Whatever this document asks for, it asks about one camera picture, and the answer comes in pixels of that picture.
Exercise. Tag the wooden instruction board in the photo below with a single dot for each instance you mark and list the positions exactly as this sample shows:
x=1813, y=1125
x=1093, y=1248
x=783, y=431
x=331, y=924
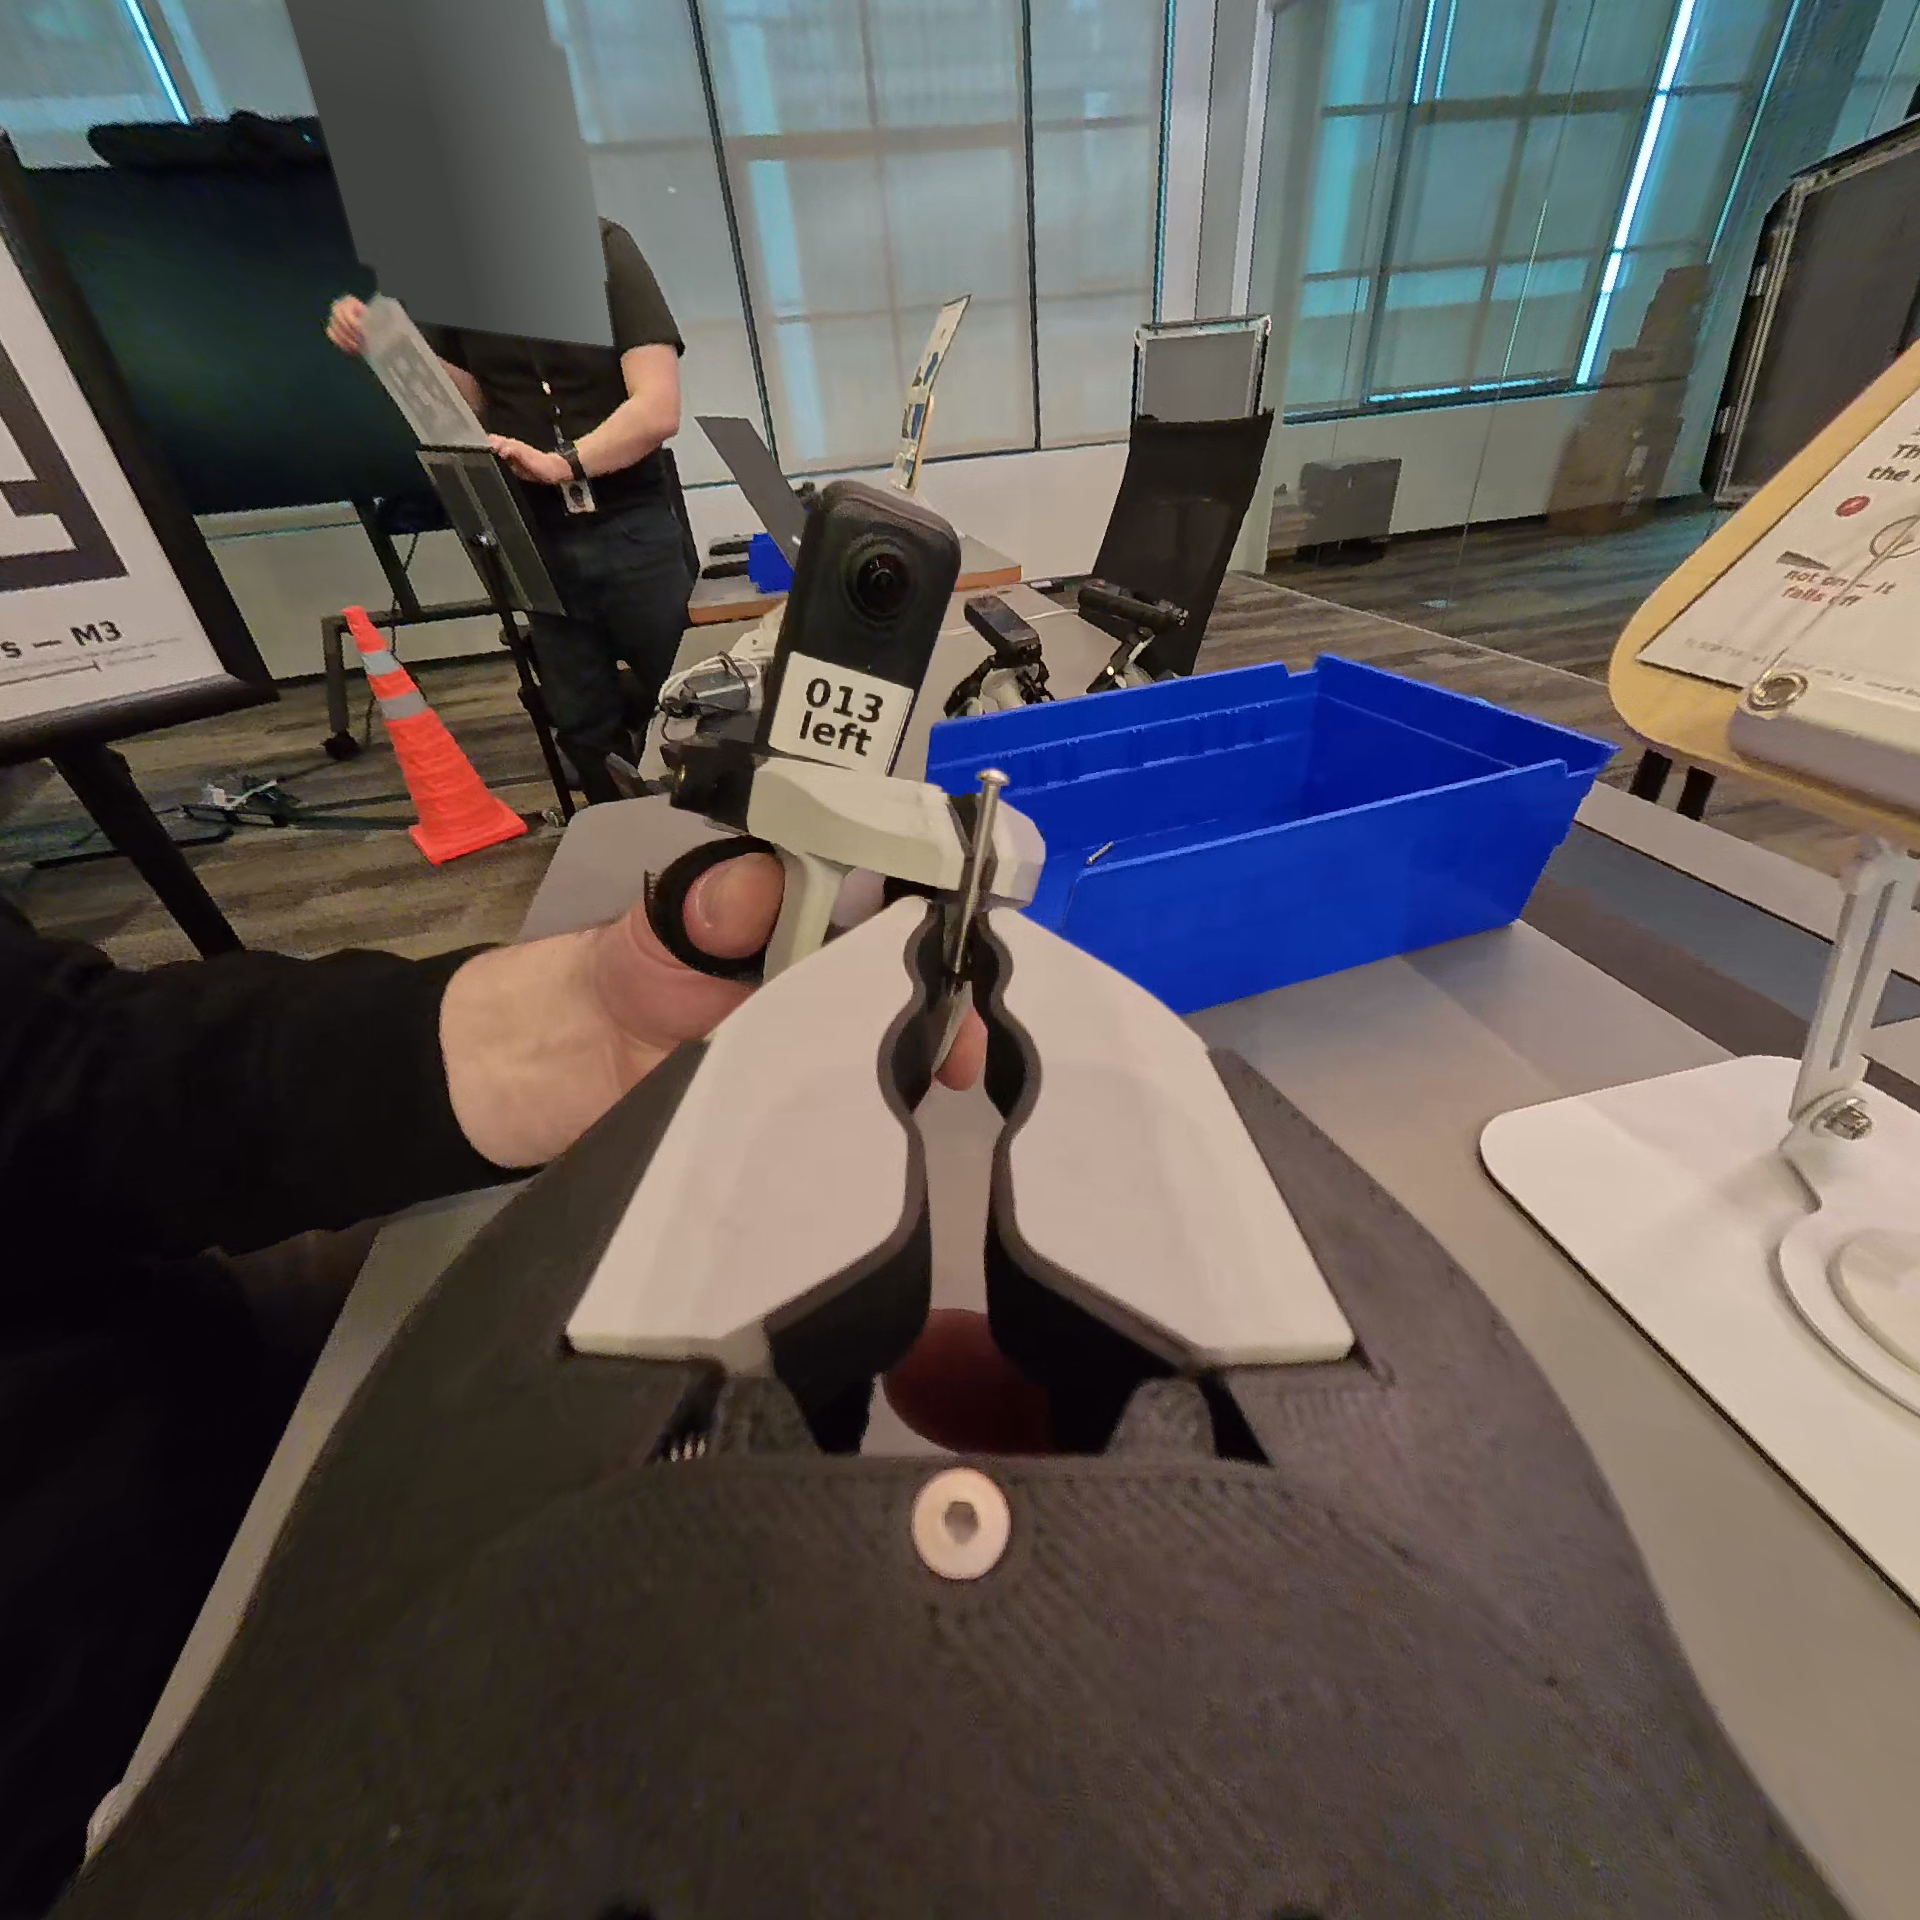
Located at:
x=1799, y=600
x=939, y=375

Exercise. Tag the black mesh office chair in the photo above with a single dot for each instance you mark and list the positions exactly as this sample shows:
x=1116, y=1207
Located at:
x=1184, y=511

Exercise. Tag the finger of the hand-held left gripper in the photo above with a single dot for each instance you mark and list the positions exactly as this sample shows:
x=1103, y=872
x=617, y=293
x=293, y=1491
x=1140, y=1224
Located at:
x=855, y=825
x=1013, y=863

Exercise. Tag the orange striped traffic cone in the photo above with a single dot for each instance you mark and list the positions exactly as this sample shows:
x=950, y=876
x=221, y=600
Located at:
x=441, y=779

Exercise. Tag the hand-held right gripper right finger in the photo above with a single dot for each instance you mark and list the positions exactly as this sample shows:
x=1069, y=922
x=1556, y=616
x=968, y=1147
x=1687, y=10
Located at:
x=1171, y=1184

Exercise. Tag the cardboard box stack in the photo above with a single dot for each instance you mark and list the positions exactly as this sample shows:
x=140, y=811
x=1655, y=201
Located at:
x=1628, y=434

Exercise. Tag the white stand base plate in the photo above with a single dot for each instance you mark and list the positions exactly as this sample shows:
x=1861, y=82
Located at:
x=1651, y=1200

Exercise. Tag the black easel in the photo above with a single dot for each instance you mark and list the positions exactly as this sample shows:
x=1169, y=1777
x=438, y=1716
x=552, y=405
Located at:
x=142, y=839

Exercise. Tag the black white framed poster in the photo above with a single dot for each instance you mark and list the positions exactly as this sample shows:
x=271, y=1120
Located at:
x=89, y=450

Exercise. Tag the blue plastic bin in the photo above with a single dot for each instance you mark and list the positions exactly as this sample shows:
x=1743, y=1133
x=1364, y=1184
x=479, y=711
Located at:
x=1277, y=885

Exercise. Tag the black camera on white mount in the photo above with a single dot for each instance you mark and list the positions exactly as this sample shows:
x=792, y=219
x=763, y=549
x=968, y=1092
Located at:
x=1126, y=609
x=1001, y=629

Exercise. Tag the large black display screen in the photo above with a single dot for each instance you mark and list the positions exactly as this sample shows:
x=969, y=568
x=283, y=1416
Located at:
x=196, y=345

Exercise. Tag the clear acrylic board stand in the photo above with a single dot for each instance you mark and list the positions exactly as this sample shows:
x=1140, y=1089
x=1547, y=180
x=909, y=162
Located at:
x=1852, y=975

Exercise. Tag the dark slanted board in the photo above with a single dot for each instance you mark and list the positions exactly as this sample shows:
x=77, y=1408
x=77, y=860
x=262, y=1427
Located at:
x=757, y=481

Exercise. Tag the black music stand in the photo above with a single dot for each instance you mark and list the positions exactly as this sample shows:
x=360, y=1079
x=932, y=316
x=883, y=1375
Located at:
x=494, y=524

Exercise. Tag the black framed panel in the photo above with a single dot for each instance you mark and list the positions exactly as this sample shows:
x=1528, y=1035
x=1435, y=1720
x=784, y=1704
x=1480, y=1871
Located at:
x=1846, y=299

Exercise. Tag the wooden desk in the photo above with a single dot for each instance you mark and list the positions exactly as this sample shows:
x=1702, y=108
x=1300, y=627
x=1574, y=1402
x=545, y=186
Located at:
x=984, y=563

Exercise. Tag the small blue bin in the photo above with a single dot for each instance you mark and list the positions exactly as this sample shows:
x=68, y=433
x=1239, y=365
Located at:
x=768, y=568

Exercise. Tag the grey calibration board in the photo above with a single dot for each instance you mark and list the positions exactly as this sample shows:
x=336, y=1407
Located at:
x=428, y=381

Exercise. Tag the long metal screw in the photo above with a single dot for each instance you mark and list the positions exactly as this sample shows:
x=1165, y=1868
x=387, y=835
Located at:
x=977, y=856

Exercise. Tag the dark grey storage box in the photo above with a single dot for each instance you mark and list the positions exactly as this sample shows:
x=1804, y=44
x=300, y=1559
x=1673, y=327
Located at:
x=1349, y=511

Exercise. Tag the silver framed panel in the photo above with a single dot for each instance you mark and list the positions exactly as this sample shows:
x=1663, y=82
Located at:
x=1200, y=368

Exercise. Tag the person's right hand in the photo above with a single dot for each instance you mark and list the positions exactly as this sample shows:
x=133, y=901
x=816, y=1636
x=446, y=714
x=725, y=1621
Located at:
x=961, y=1380

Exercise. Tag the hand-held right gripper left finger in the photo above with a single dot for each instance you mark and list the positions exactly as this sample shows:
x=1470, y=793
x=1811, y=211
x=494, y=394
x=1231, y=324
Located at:
x=750, y=1170

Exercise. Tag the person's left hand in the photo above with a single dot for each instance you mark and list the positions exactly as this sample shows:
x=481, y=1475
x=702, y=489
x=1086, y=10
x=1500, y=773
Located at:
x=556, y=1035

